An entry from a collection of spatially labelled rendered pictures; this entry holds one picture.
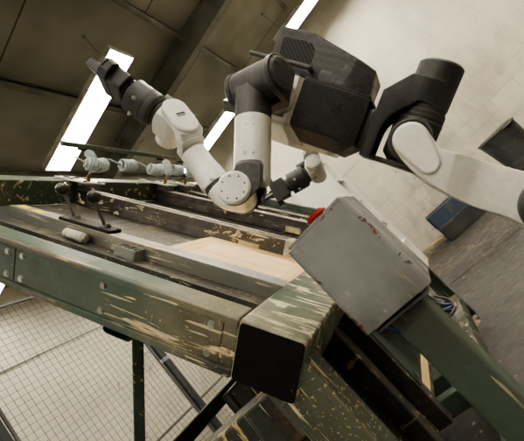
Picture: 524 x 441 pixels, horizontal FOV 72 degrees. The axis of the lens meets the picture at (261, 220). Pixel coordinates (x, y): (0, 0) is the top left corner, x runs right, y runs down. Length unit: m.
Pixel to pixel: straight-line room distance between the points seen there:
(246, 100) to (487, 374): 0.70
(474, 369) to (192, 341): 0.44
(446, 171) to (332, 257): 0.52
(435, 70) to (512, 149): 4.36
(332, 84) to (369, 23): 5.92
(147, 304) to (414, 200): 5.90
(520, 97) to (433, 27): 1.65
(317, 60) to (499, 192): 0.56
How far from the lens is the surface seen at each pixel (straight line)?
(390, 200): 6.43
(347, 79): 1.03
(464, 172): 1.02
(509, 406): 0.64
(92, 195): 1.07
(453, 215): 5.39
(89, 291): 0.81
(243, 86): 0.92
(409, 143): 0.99
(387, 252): 0.53
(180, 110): 0.93
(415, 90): 1.04
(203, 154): 0.89
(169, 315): 0.69
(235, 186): 0.81
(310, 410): 0.64
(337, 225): 0.53
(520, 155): 5.40
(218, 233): 1.30
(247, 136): 0.86
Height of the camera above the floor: 0.87
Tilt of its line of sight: 13 degrees up
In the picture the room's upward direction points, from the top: 44 degrees counter-clockwise
